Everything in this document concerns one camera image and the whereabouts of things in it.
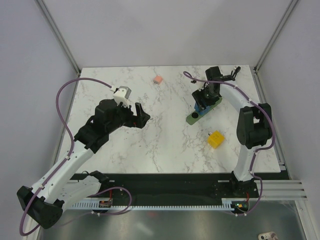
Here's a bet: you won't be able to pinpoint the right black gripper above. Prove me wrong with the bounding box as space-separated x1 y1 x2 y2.
191 84 219 113

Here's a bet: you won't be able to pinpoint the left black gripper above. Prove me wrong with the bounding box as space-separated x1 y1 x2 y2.
106 100 150 134

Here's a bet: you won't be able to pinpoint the blue plug cube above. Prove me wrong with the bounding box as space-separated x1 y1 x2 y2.
194 103 213 116

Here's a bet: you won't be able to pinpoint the green power strip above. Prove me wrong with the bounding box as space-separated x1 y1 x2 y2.
185 97 222 126

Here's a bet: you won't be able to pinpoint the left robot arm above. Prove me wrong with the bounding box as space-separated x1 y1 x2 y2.
17 99 151 229

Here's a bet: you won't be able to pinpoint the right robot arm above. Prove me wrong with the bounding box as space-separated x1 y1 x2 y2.
184 66 276 197

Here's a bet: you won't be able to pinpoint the pink plug cube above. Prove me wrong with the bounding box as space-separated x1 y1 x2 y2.
153 75 163 85

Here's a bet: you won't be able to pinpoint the yellow plug cube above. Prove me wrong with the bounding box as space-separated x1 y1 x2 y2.
207 130 225 149

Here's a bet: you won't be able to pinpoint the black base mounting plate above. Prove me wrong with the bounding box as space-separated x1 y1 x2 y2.
98 173 260 207

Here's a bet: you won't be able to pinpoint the black power strip cable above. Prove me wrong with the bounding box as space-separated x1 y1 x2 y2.
222 65 242 82

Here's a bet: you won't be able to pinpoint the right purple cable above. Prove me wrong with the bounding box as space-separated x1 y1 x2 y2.
183 70 277 216

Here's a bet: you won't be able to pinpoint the purple cable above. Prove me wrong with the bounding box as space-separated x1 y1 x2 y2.
183 70 277 216
19 77 116 236

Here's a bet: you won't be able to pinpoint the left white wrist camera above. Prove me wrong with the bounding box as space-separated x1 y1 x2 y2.
110 86 132 109

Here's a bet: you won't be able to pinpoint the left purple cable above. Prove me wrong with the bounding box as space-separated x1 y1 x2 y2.
19 77 116 236

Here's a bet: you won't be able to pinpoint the white slotted cable duct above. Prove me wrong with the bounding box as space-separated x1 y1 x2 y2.
67 198 250 211

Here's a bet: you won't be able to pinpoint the right aluminium frame post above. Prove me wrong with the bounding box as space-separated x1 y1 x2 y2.
252 0 301 74

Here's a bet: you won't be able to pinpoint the aluminium frame post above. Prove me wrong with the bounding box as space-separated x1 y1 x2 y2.
252 0 301 74
33 0 82 77

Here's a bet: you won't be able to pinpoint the left aluminium frame post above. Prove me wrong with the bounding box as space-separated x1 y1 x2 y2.
33 0 82 77

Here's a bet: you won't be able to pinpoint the smartphone with camera lenses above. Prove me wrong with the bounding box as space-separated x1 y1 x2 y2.
257 231 279 240

